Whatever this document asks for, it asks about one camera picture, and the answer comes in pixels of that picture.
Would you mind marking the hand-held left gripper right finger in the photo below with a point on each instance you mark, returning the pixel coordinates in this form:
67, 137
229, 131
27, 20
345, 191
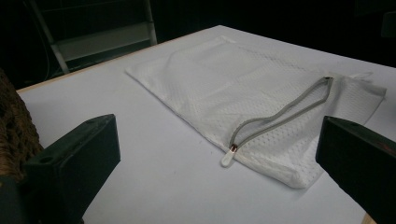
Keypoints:
358, 165

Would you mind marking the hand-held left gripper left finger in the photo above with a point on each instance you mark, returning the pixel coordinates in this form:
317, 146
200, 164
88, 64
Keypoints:
74, 161

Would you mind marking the white mesh laundry bag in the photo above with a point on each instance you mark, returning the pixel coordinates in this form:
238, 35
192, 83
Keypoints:
218, 90

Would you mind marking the brown knitted cloth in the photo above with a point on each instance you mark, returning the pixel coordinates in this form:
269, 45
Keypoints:
14, 133

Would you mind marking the grey metal stand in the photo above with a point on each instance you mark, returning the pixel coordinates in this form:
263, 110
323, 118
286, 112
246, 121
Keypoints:
102, 42

